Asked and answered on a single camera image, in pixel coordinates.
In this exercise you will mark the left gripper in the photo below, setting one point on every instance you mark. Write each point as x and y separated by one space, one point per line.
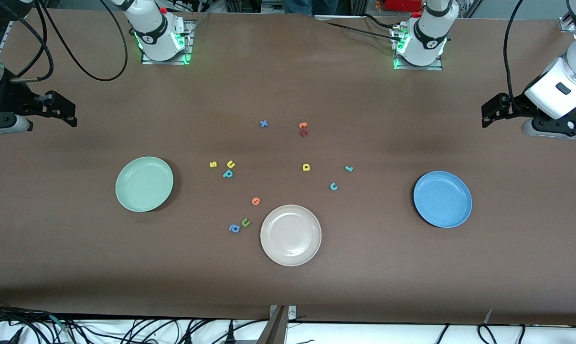
516 105

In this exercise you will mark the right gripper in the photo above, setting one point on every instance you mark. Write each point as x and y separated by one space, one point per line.
12 97

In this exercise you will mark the teal letter p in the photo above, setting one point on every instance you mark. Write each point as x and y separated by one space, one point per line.
228 174

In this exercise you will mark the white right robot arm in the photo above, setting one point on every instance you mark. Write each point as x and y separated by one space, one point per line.
154 28

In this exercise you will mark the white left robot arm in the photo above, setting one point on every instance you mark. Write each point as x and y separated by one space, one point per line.
431 28

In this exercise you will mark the blue plate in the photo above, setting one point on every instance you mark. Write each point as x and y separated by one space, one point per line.
442 199

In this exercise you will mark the green plate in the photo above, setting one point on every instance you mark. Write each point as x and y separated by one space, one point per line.
144 184

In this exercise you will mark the red box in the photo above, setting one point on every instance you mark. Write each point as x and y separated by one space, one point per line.
402 5

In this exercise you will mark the brown table cover mat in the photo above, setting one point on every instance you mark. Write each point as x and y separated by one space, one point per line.
78 267

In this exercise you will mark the white paper tag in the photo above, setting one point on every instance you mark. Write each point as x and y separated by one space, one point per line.
488 316

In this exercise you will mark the blue letter a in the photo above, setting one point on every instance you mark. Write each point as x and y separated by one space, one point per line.
234 229

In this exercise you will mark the person in blue jeans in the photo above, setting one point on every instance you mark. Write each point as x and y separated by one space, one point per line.
312 5

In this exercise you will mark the green letter u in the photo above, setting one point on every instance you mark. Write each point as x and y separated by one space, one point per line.
245 222

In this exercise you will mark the beige plate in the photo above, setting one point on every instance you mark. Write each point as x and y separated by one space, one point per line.
291 235

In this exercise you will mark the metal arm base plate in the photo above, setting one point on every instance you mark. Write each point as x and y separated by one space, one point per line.
188 43
426 68

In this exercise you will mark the aluminium frame profile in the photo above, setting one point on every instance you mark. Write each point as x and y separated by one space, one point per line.
6 40
566 25

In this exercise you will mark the metal table bracket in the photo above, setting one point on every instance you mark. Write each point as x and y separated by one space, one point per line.
292 313

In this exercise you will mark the dark metal post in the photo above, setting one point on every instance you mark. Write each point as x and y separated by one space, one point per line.
273 332

